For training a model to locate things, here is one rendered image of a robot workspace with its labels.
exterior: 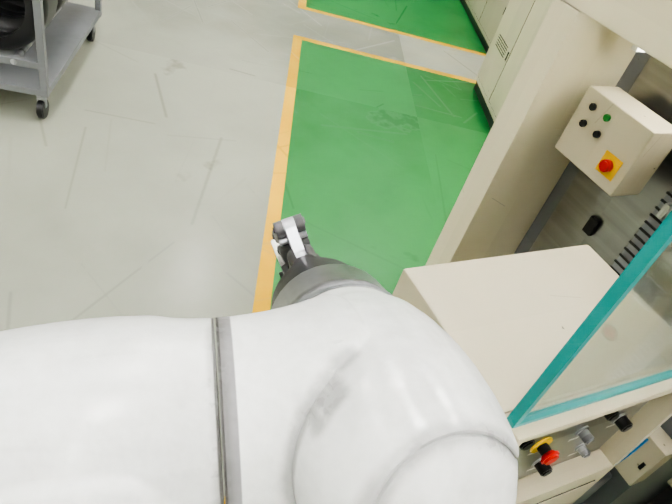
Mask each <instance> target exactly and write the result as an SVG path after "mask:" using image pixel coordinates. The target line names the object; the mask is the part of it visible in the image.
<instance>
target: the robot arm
mask: <svg viewBox="0 0 672 504"><path fill-rule="evenodd" d="M272 224H273V228H272V229H273V230H272V238H273V239H272V240H271V244H272V247H273V250H274V252H275V255H276V257H277V259H278V261H279V263H280V266H281V268H282V271H281V272H279V275H280V278H281V279H280V281H279V282H278V284H277V286H276V288H275V291H274V294H273V298H272V308H271V310H268V311H262V312H257V313H250V314H243V315H236V316H227V317H216V339H217V358H218V377H219V395H220V414H221V432H222V451H223V469H224V487H225V504H516V498H517V483H518V462H517V459H516V458H518V457H519V448H518V444H517V441H516V439H515V437H514V434H513V432H512V429H511V427H510V424H509V422H508V420H507V418H506V416H505V414H504V412H503V409H502V408H501V406H500V404H499V402H498V400H497V399H496V397H495V395H494V394H493V392H492V390H491V389H490V387H489V386H488V384H487V383H486V381H485V379H484V378H483V376H482V375H481V373H480V372H479V370H478V369H477V367H476V366H475V365H474V363H473V362H472V361H471V359H470V358H469V357H468V356H467V354H466V353H465V352H464V351H463V350H462V348H461V347H460V346H459V345H458V344H457V343H456V342H455V341H454V340H453V338H452V337H451V336H450V335H449V334H448V333H447V332H446V331H445V330H444V329H443V328H441V327H440V326H439V325H438V324H437V323H436V322H435V321H434V320H432V319H431V318H430V317H429V316H427V315H426V314H425V313H423V312H422V311H420V310H419V309H417V308H416V307H414V306H413V305H411V304H410V303H408V302H406V301H404V300H402V299H400V298H397V297H394V296H393V295H392V294H390V293H389V292H388V291H386V290H385V289H384V288H383V287H382V285H381V284H380V283H379V282H378V281H377V280H376V279H375V278H374V277H372V276H371V275H370V274H368V273H367V272H365V271H363V270H361V269H359V268H356V267H353V266H350V265H347V264H346V263H344V262H342V261H339V260H336V259H332V258H327V257H320V256H319V254H317V253H315V251H314V249H313V247H312V246H311V244H310V241H309V238H308V235H307V232H306V228H305V219H304V217H302V215H301V213H300V214H297V215H294V216H291V217H288V218H285V219H283V220H280V221H277V222H274V223H272ZM0 504H224V498H223V478H222V458H221V439H220V420H219V402H218V384H217V366H216V349H215V332H214V318H170V317H162V316H152V315H148V316H116V317H101V318H89V319H79V320H70V321H62V322H54V323H48V324H41V325H34V326H27V327H21V328H15V329H10V330H4V331H0Z"/></svg>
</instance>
